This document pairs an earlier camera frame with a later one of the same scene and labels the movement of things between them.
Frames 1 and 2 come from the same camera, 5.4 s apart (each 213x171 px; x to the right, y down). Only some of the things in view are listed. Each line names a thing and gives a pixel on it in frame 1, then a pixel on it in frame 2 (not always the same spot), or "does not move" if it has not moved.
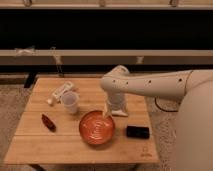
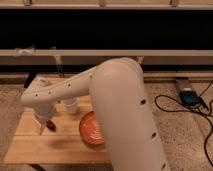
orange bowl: x=96 y=129 does not move
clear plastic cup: x=70 y=101 does not move
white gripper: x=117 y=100 to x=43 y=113
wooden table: x=65 y=121 does not move
